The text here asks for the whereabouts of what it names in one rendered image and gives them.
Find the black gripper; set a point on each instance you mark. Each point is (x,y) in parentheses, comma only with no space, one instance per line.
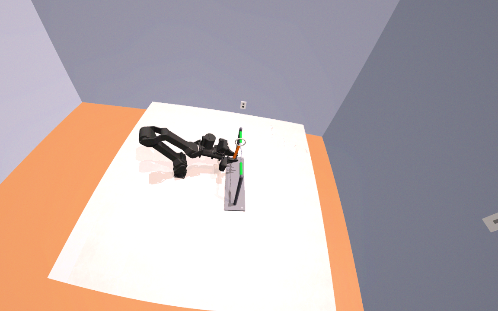
(224,160)

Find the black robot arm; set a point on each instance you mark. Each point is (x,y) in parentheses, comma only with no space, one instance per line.
(148,138)

